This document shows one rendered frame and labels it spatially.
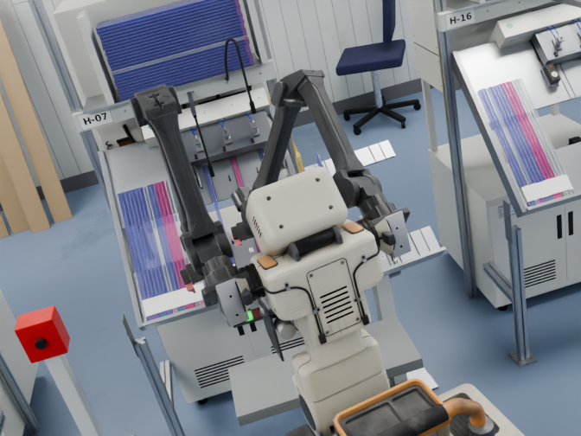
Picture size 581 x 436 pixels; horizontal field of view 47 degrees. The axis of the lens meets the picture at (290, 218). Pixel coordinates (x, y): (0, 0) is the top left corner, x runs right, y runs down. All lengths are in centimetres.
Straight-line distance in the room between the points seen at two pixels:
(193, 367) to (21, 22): 344
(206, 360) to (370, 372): 127
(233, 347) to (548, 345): 134
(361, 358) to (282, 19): 420
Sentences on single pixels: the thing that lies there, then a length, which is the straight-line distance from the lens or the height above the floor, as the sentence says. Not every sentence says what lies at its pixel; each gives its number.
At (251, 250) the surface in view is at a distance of 246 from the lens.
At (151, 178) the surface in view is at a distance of 261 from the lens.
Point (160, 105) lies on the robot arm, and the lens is 158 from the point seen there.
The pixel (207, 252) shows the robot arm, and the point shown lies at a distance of 162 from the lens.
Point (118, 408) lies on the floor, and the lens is 333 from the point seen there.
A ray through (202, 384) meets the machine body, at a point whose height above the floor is 14.
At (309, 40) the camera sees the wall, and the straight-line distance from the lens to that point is 573.
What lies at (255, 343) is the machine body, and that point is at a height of 27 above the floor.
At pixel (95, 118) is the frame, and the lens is 262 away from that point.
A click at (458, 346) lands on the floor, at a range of 312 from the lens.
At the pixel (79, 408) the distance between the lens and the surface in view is 286.
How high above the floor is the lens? 203
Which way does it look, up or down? 28 degrees down
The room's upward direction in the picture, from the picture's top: 14 degrees counter-clockwise
